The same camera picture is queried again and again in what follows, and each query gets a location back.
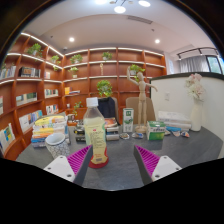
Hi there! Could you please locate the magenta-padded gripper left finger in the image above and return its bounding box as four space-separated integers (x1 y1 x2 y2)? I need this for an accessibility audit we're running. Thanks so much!
43 144 94 187

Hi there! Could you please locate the pink and white flower bouquet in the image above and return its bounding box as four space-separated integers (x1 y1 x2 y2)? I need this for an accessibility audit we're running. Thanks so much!
184 73 207 102

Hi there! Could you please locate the clear bottle with yellow drink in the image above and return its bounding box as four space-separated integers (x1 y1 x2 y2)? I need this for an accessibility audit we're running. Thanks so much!
82 96 109 167

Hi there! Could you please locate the tall white vase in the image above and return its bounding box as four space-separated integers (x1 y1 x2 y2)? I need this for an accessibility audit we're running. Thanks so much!
189 98 204 132

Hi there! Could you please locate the light grey curtain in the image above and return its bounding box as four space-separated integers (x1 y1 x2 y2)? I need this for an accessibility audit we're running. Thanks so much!
179 55 210 74

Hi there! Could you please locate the green and white box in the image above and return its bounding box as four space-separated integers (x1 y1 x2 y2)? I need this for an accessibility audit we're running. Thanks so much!
146 120 167 141

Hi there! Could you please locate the white mug with grey pattern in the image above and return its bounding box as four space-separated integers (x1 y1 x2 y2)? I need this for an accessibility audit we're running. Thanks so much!
44 132 72 160

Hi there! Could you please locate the tall green white carton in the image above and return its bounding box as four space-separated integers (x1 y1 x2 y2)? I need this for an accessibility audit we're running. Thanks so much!
122 107 135 134

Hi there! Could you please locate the dark framed window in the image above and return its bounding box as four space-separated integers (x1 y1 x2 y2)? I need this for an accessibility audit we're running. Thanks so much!
206 54 224 75

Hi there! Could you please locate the dark office chair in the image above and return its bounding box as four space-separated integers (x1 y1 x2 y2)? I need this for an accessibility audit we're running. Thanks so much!
97 96 118 119

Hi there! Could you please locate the wooden artist mannequin figure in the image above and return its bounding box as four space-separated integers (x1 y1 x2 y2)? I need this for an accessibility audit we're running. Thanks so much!
126 66 159 134

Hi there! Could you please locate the ceiling lamp with round bulbs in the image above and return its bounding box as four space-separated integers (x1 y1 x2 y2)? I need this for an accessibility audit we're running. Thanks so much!
94 0 152 14

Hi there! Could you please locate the stack of colourful books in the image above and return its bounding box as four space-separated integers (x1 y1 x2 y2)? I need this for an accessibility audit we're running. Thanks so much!
30 114 69 149

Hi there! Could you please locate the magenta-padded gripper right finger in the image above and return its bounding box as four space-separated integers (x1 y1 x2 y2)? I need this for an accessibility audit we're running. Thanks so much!
133 144 183 186

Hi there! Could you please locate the tan chair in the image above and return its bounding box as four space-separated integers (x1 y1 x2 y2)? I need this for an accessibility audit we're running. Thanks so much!
125 96 157 125

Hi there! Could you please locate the brown wooden shelf unit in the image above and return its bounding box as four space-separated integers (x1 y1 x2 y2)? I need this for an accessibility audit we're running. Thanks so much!
0 31 168 161

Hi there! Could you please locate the black ceiling track rail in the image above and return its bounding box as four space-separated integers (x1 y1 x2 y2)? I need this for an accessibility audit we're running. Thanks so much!
176 46 219 61

